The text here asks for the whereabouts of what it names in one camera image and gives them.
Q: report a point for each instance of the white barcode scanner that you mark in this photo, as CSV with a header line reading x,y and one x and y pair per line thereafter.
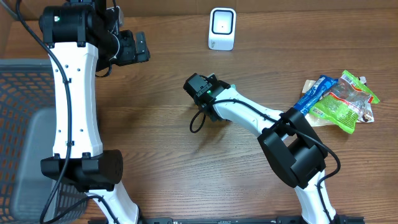
x,y
222,28

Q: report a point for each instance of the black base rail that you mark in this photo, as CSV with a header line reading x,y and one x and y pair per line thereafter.
x,y
341,219

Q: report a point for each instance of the blue oreo cookie packet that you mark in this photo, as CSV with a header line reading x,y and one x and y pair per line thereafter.
x,y
314,94

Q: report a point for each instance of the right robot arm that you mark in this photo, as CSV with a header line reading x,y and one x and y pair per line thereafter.
x,y
292,148

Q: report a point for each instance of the grey plastic shopping basket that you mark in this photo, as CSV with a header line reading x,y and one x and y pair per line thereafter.
x,y
28,125

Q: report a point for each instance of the beige cookie snack bag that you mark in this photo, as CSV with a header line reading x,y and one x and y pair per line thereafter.
x,y
365,116

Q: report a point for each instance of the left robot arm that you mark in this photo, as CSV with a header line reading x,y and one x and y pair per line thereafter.
x,y
83,38

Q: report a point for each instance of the teal snack packet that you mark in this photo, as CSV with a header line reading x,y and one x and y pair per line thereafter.
x,y
219,83

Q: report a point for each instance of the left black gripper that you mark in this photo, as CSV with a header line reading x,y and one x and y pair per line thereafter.
x,y
131,53

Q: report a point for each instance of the green snack packet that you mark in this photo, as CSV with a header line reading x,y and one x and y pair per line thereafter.
x,y
343,102

